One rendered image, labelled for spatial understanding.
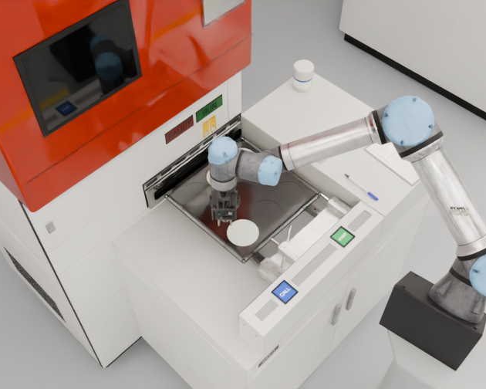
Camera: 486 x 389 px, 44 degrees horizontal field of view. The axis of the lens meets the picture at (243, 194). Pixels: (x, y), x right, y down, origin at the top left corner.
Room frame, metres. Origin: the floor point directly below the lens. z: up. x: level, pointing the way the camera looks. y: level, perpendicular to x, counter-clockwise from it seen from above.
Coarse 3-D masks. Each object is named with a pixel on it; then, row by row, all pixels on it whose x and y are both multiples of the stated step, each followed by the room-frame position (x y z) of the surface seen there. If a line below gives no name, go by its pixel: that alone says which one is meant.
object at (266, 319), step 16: (352, 208) 1.11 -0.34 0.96; (368, 208) 1.10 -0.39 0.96; (336, 224) 1.05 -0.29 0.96; (352, 224) 1.05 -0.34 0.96; (368, 224) 1.05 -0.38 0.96; (320, 240) 0.99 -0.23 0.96; (352, 240) 0.99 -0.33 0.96; (368, 240) 1.02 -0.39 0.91; (304, 256) 0.93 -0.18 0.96; (320, 256) 0.93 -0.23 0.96; (336, 256) 0.93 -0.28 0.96; (352, 256) 0.96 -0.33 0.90; (288, 272) 0.88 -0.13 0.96; (304, 272) 0.88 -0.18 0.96; (320, 272) 0.88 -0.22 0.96; (336, 272) 0.91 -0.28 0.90; (272, 288) 0.83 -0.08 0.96; (304, 288) 0.83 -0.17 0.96; (320, 288) 0.86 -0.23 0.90; (256, 304) 0.78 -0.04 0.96; (272, 304) 0.78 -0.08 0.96; (288, 304) 0.78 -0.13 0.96; (304, 304) 0.81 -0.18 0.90; (240, 320) 0.74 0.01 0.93; (256, 320) 0.73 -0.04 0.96; (272, 320) 0.73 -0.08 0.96; (288, 320) 0.76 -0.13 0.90; (240, 336) 0.74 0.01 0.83; (256, 336) 0.69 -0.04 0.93; (272, 336) 0.71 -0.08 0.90
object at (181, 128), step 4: (188, 120) 1.34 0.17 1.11; (192, 120) 1.35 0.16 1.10; (184, 124) 1.33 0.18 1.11; (188, 124) 1.34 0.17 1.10; (192, 124) 1.35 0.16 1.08; (176, 128) 1.30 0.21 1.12; (180, 128) 1.31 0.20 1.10; (184, 128) 1.33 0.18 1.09; (172, 132) 1.29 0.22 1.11; (176, 132) 1.30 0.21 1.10; (180, 132) 1.31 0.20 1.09; (168, 136) 1.28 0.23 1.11; (172, 136) 1.29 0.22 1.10; (176, 136) 1.30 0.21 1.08; (168, 140) 1.28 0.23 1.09
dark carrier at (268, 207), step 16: (240, 144) 1.43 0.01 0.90; (288, 176) 1.28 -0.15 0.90; (176, 192) 1.22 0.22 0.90; (192, 192) 1.22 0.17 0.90; (208, 192) 1.22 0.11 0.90; (240, 192) 1.22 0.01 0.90; (256, 192) 1.22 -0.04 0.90; (272, 192) 1.22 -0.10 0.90; (288, 192) 1.22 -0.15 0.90; (304, 192) 1.22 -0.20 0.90; (192, 208) 1.15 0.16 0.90; (208, 208) 1.15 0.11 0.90; (240, 208) 1.15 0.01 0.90; (256, 208) 1.15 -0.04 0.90; (272, 208) 1.15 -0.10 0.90; (288, 208) 1.15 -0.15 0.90; (208, 224) 1.09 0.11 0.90; (224, 224) 1.09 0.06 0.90; (256, 224) 1.09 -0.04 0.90; (272, 224) 1.09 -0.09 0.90; (224, 240) 1.03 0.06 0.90; (256, 240) 1.03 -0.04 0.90
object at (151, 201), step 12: (228, 132) 1.45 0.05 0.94; (240, 132) 1.50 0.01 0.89; (192, 156) 1.34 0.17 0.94; (180, 168) 1.29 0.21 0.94; (192, 168) 1.34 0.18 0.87; (168, 180) 1.25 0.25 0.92; (180, 180) 1.29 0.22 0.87; (144, 192) 1.19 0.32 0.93; (168, 192) 1.24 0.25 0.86; (156, 204) 1.20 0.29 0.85
